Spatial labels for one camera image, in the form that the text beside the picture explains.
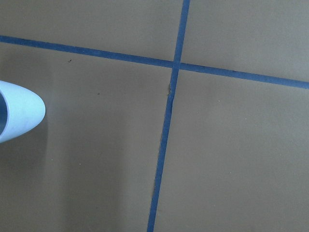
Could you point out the light blue cup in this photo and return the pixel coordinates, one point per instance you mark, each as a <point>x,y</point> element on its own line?
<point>20,110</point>

